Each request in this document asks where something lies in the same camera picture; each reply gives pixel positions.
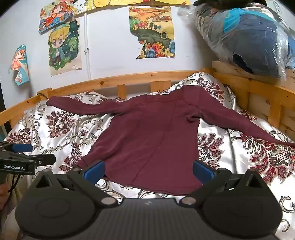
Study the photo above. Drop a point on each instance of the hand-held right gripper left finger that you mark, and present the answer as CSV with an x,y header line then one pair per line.
x,y
94,170

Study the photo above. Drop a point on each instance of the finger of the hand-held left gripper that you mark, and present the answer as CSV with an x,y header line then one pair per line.
x,y
22,148
45,159

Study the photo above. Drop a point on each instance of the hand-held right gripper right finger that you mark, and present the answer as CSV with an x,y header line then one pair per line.
x,y
203,172

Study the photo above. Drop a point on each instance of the maroon sweater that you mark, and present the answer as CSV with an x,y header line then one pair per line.
x,y
149,138

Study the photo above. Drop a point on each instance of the person's beige clothing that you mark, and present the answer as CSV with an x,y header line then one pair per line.
x,y
9,207

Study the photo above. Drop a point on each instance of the floral satin bedspread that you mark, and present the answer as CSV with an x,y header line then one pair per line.
x,y
249,147

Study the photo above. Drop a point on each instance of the small cartoon figure poster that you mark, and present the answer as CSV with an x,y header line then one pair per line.
x,y
20,62

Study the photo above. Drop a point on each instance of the blond cartoon figure poster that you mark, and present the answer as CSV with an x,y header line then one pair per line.
x,y
63,48

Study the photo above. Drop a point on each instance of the orange-haired cartoon figure poster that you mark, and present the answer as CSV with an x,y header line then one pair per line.
x,y
55,16

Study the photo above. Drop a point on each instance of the plastic bag with blue plush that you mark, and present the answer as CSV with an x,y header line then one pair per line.
x,y
253,41

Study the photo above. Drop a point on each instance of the landscape drawing poster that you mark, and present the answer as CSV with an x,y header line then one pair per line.
x,y
152,32

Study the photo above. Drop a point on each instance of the buildings drawing poster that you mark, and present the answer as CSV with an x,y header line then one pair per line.
x,y
84,7

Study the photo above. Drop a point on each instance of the dark green cloth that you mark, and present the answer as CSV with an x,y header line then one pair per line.
x,y
230,2

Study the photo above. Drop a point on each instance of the yellow drawing poster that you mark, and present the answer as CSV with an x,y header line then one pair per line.
x,y
138,1

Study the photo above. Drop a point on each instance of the wooden bed frame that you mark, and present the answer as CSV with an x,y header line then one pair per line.
x,y
103,82

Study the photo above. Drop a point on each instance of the white wall conduit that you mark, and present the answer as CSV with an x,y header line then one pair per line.
x,y
87,46

